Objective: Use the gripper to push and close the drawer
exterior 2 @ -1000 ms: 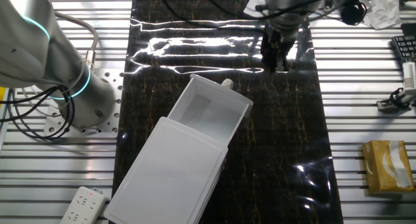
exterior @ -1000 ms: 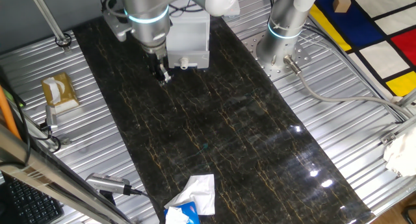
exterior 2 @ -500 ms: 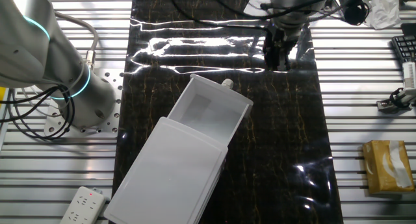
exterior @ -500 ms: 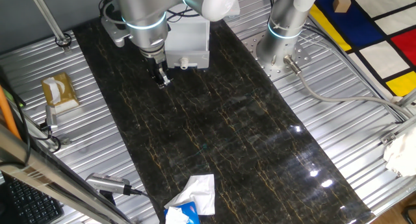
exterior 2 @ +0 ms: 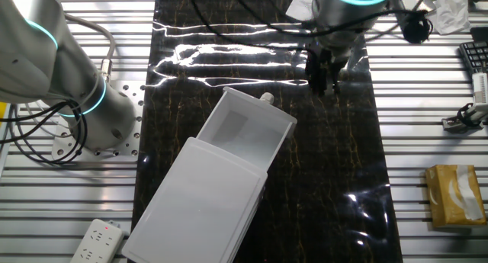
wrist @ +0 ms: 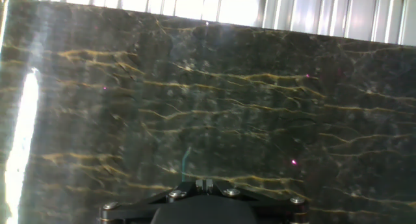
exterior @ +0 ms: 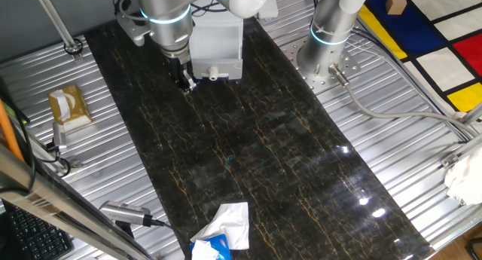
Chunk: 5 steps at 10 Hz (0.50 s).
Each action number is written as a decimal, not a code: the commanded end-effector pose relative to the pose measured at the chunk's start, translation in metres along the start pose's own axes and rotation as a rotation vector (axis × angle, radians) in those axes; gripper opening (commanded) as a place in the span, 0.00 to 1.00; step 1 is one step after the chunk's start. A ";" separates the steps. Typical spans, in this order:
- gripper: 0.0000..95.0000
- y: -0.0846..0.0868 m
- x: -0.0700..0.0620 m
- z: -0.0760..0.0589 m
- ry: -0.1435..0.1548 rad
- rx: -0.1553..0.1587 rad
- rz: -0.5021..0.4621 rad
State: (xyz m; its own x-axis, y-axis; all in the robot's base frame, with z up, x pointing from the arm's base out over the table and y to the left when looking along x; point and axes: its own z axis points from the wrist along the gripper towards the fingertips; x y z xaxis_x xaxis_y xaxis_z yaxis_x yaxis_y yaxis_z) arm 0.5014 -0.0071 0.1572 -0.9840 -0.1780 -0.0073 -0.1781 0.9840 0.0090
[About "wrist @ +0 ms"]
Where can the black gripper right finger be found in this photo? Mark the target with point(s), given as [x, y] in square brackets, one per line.
[276, 209]

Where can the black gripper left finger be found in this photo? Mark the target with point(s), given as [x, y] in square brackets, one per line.
[136, 211]

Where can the black marble pattern mat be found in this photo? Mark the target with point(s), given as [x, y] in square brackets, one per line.
[227, 104]

